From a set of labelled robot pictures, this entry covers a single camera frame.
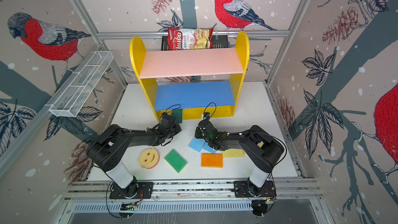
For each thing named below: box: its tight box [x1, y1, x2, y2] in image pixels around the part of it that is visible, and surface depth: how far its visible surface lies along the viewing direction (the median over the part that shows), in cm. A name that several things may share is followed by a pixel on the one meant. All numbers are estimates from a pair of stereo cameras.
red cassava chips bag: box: [167, 26, 215, 51], surface depth 89 cm
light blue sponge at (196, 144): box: [188, 136, 206, 153], surface depth 89 cm
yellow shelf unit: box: [129, 31, 250, 120], surface depth 79 cm
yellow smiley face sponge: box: [137, 147, 161, 170], surface depth 83 cm
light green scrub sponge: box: [163, 148, 189, 174], surface depth 84 cm
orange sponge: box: [201, 152, 224, 168], surface depth 84 cm
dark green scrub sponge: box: [172, 108, 183, 124], surface depth 102 cm
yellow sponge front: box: [221, 148, 246, 159], surface depth 86 cm
